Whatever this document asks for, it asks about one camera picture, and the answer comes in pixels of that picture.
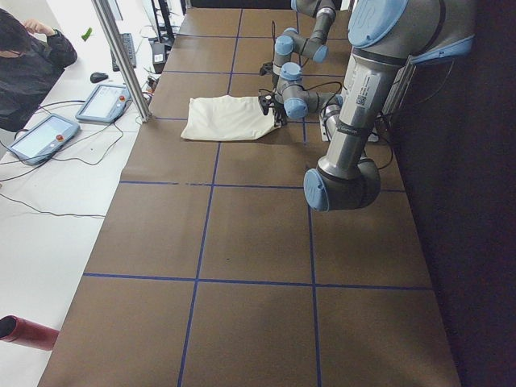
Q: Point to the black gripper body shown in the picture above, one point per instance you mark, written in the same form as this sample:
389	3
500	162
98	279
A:
278	112

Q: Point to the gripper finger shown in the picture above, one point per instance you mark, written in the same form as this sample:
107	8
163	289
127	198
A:
280	123

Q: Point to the cream long-sleeve printed shirt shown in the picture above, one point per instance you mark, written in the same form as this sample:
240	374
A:
227	118

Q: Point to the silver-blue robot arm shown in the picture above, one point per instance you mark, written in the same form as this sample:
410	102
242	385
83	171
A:
313	47
384	36

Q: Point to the black box with label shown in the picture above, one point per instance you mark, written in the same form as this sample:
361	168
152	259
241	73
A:
159	56

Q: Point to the far teach pendant tablet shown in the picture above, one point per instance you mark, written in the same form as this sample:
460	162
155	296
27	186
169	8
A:
104	105

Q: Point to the teach pendant tablet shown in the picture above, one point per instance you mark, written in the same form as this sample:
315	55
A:
104	105
45	139

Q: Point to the black computer mouse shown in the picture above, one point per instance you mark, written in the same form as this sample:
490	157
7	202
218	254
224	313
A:
96	77

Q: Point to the green toy object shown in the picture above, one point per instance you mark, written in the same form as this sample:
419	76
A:
87	34

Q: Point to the near teach pendant tablet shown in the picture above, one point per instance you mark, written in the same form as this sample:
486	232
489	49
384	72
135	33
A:
45	139

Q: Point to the person in black jacket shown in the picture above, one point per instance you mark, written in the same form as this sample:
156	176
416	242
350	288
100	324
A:
33	57

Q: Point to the red cardboard tube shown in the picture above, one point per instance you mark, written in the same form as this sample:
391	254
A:
27	333

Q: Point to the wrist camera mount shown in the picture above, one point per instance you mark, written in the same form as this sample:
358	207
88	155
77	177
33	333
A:
267	103
266	69

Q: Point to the white pedestal column with base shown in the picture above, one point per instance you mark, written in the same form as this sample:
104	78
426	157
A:
330	123

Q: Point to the aluminium frame post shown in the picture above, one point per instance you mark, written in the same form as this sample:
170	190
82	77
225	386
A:
114	40

